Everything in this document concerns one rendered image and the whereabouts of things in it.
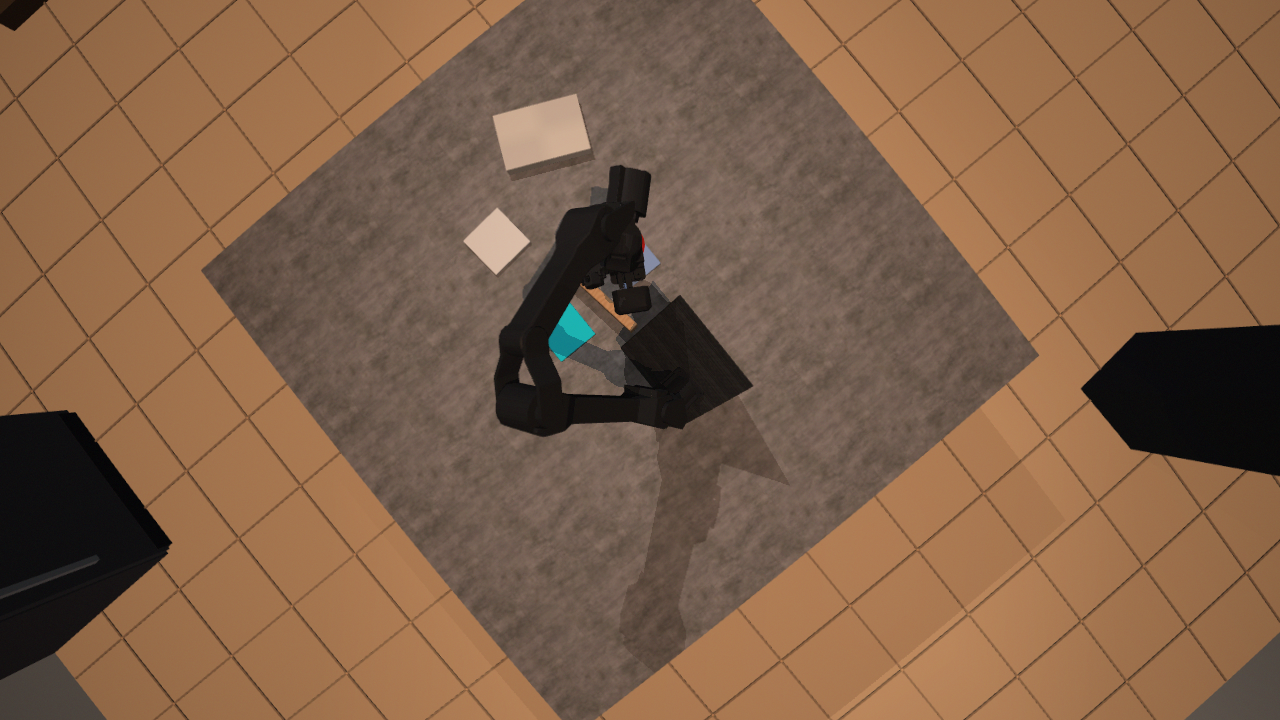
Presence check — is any beige flat rectangular block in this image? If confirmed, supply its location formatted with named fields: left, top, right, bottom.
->
left=493, top=94, right=593, bottom=176

